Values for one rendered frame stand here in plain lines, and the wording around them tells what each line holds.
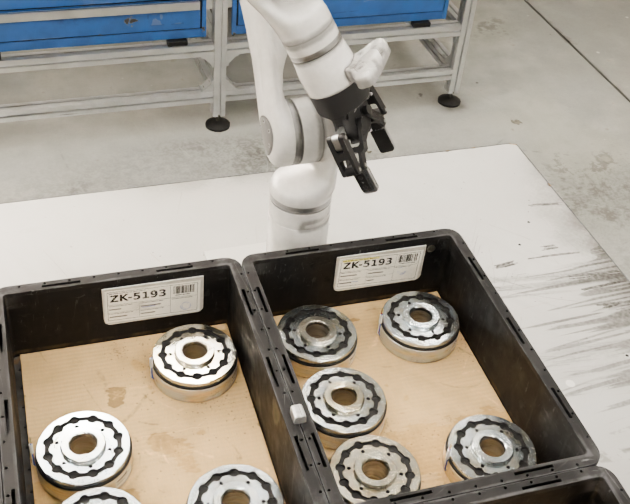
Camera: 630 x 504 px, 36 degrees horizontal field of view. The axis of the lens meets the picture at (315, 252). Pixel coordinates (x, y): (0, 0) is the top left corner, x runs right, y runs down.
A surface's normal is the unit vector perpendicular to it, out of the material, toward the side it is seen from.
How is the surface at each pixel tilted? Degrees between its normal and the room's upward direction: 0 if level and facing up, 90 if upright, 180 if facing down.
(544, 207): 0
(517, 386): 90
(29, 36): 90
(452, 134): 0
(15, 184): 0
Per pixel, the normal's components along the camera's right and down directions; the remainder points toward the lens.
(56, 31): 0.30, 0.63
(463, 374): 0.08, -0.76
